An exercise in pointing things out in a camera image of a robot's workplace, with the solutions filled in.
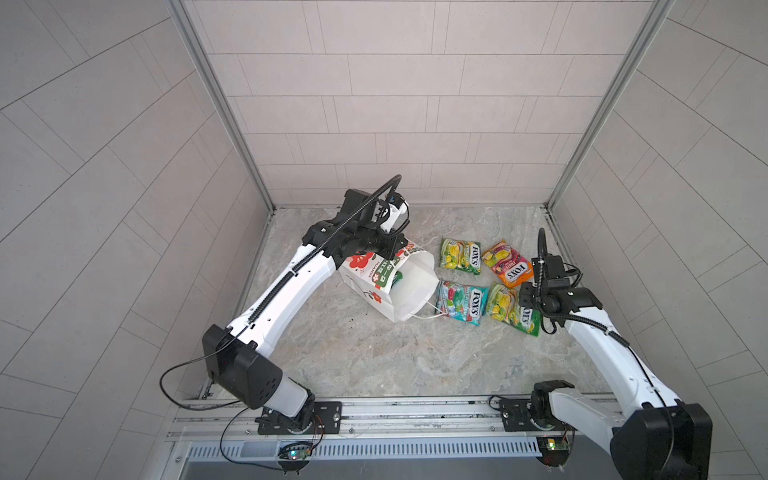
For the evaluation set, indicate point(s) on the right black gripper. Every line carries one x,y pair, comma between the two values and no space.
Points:
524,288

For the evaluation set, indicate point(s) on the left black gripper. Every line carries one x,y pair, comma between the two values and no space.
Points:
391,245

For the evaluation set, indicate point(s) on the orange Fox's candy bag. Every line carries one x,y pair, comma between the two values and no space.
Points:
508,264

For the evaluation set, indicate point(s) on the white floral paper bag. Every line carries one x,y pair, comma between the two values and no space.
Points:
397,288

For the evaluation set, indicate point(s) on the teal mint blossom candy bag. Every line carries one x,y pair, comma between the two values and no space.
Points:
464,303

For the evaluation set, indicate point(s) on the green spring tea candy bag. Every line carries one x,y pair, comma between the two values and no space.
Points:
464,256

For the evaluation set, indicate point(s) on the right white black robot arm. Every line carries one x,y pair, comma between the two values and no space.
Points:
655,435

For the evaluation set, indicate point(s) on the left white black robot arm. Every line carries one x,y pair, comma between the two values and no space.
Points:
237,357

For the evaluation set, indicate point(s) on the right controller board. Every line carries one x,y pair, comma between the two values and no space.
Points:
555,451

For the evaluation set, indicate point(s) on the controller board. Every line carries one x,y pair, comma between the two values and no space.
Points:
555,451
296,451

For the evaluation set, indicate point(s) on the left controller board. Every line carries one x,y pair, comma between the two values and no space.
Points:
296,451

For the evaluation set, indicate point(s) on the white ventilation grille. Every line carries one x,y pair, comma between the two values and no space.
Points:
374,449

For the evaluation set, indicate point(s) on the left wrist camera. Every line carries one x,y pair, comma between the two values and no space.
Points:
396,217

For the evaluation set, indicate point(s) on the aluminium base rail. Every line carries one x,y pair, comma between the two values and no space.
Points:
401,416

